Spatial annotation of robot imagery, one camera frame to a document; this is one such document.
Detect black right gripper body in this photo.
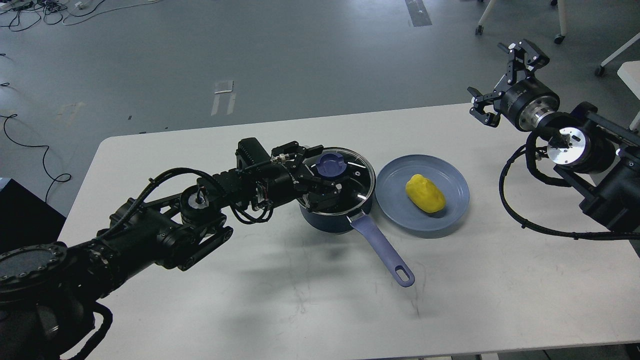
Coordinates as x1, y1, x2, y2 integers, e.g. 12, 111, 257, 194
502, 77, 560, 132

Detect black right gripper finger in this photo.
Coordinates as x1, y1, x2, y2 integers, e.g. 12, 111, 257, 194
497, 39, 550, 88
467, 86, 506, 128

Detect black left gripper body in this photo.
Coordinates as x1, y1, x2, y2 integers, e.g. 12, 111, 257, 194
257, 155, 302, 208

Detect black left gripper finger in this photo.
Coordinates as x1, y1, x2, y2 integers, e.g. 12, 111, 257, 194
270, 141, 324, 173
299, 176, 349, 213

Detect glass pot lid blue knob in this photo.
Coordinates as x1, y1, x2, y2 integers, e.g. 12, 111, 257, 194
297, 147, 377, 217

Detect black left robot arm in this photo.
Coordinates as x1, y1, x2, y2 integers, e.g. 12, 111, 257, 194
1, 137, 348, 360

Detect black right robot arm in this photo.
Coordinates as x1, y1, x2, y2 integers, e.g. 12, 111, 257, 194
467, 39, 640, 241

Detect white chair legs with casters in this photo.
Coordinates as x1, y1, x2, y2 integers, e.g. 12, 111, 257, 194
474, 0, 569, 44

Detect blue plate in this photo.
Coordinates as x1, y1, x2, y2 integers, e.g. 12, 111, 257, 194
375, 154, 470, 235

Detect white table leg right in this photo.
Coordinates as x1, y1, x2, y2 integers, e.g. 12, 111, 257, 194
594, 32, 640, 132

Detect black box at left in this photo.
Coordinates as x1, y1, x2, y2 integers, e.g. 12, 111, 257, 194
0, 177, 66, 253

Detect dark blue saucepan purple handle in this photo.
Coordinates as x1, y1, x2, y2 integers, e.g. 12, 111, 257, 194
300, 207, 416, 288

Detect tangled cables top left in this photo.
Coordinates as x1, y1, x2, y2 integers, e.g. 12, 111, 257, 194
0, 0, 166, 32

